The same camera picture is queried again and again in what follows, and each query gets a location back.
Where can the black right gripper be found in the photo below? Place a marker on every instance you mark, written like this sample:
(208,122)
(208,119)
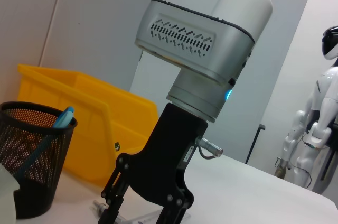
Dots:
(163,160)

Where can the transparent plastic ruler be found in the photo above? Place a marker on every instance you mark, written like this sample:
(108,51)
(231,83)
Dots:
(148,218)

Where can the blue scissors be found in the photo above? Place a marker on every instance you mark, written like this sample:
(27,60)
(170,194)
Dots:
(64,118)

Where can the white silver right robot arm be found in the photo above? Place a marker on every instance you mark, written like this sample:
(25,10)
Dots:
(243,10)

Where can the silver ballpoint pen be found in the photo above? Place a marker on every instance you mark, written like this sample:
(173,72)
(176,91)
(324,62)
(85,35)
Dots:
(100,206)

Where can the black mesh pen holder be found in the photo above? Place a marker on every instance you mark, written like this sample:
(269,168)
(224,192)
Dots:
(31,160)

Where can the pale green glass fruit plate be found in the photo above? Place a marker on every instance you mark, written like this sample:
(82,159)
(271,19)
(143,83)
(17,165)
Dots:
(6,195)

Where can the yellow plastic storage bin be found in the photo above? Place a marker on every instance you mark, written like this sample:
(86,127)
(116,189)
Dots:
(92,102)

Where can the black metal stand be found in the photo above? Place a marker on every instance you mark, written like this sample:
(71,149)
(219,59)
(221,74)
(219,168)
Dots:
(254,142)

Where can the white humanoid robot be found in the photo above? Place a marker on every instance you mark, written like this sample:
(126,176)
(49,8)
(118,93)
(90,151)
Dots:
(324,102)

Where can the white black robot head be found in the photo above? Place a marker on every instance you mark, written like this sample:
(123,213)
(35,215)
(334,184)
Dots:
(331,44)

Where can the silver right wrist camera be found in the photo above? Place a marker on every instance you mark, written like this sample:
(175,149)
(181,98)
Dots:
(190,39)

